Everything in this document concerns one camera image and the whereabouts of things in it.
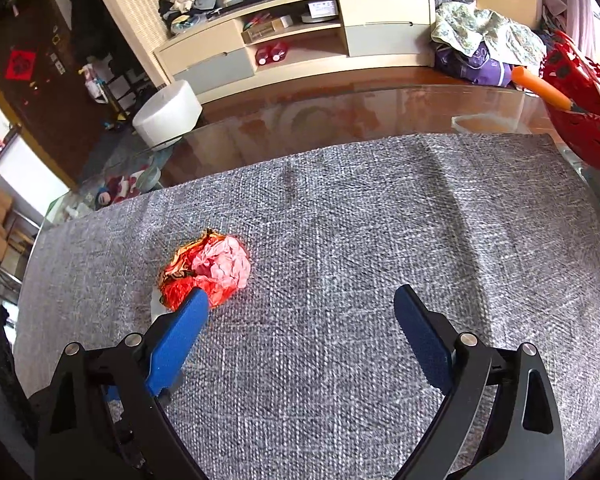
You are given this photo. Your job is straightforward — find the red pink wrapper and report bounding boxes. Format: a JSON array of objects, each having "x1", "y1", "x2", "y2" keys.
[{"x1": 158, "y1": 229, "x2": 253, "y2": 311}]

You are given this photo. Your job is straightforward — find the brown wooden door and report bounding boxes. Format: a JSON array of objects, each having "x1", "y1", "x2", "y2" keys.
[{"x1": 0, "y1": 0, "x2": 116, "y2": 188}]

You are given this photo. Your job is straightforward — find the purple bag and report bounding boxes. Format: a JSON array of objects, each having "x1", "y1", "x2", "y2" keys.
[{"x1": 435, "y1": 42, "x2": 513, "y2": 88}]

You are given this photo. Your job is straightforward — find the red openwork basket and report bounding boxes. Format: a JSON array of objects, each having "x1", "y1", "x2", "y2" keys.
[{"x1": 539, "y1": 30, "x2": 600, "y2": 171}]

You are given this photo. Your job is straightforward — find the floral cloth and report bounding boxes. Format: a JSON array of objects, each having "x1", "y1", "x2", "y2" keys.
[{"x1": 431, "y1": 1, "x2": 548, "y2": 68}]

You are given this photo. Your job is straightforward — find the grey woven table mat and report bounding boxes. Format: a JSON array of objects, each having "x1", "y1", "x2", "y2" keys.
[{"x1": 12, "y1": 132, "x2": 600, "y2": 480}]

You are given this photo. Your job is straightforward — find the orange handle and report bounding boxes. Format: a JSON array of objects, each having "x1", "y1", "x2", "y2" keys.
[{"x1": 511, "y1": 66, "x2": 576, "y2": 111}]

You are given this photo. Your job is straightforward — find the red jars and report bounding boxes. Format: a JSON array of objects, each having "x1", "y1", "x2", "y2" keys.
[{"x1": 254, "y1": 45, "x2": 287, "y2": 66}]

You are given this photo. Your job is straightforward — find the dark hanging coat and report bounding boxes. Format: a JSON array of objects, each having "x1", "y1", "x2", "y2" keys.
[{"x1": 62, "y1": 0, "x2": 116, "y2": 63}]

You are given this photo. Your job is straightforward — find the beige tv cabinet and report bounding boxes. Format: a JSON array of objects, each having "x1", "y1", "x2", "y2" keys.
[{"x1": 152, "y1": 0, "x2": 438, "y2": 106}]

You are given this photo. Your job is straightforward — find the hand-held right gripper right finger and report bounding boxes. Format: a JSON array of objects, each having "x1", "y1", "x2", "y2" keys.
[{"x1": 394, "y1": 284, "x2": 566, "y2": 480}]

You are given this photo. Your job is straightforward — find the white flat box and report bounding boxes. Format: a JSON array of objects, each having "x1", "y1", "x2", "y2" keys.
[{"x1": 300, "y1": 0, "x2": 338, "y2": 23}]

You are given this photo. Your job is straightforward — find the glass top coffee table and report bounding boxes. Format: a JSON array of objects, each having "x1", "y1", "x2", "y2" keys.
[{"x1": 45, "y1": 67, "x2": 600, "y2": 241}]

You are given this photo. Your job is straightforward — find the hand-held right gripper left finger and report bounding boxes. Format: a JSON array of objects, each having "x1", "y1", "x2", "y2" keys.
[{"x1": 34, "y1": 287, "x2": 211, "y2": 480}]

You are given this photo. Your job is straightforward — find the black metal rack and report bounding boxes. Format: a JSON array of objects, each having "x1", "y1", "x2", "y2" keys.
[{"x1": 82, "y1": 57, "x2": 156, "y2": 126}]

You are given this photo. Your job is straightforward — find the colourful plush toys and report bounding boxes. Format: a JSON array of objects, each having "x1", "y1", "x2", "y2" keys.
[{"x1": 80, "y1": 167, "x2": 163, "y2": 211}]

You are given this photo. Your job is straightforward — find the red door decoration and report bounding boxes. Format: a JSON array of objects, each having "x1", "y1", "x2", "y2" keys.
[{"x1": 5, "y1": 49, "x2": 38, "y2": 81}]

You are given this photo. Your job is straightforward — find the brown cardboard box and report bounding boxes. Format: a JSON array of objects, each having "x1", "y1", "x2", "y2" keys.
[{"x1": 241, "y1": 16, "x2": 293, "y2": 43}]

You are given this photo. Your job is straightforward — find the white cylindrical roll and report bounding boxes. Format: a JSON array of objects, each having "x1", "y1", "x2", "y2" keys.
[{"x1": 131, "y1": 80, "x2": 203, "y2": 148}]

